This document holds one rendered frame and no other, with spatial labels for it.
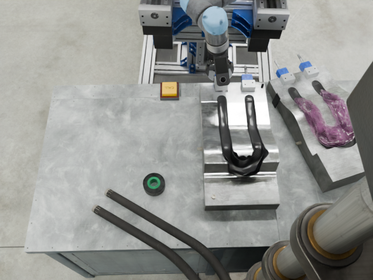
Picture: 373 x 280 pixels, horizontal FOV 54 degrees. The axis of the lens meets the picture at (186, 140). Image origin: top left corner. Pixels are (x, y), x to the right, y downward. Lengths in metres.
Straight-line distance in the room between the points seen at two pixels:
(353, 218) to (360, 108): 0.17
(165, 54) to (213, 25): 1.37
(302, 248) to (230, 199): 0.74
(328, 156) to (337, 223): 0.91
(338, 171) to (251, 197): 0.32
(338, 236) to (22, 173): 2.15
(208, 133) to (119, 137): 0.36
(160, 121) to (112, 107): 0.21
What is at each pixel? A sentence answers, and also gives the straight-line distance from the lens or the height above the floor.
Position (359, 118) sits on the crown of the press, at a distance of 0.34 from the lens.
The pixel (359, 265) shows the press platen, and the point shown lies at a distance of 0.61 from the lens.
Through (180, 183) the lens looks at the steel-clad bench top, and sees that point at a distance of 1.39.
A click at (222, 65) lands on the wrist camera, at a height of 1.10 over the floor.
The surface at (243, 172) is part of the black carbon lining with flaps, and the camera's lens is 1.34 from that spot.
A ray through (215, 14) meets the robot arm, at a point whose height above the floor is 1.29.
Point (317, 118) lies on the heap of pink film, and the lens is 1.46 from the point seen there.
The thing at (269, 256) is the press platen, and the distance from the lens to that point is 0.83.
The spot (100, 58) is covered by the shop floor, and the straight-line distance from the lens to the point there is 2.83.
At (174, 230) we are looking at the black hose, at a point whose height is 0.90.
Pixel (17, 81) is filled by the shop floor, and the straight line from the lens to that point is 2.88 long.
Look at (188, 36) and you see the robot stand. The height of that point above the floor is 0.72.
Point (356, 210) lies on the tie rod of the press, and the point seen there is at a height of 1.69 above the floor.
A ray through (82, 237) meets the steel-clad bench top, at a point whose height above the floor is 0.80.
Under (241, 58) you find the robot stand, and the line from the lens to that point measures 2.51.
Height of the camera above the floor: 2.09
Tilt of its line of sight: 62 degrees down
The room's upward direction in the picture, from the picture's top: straight up
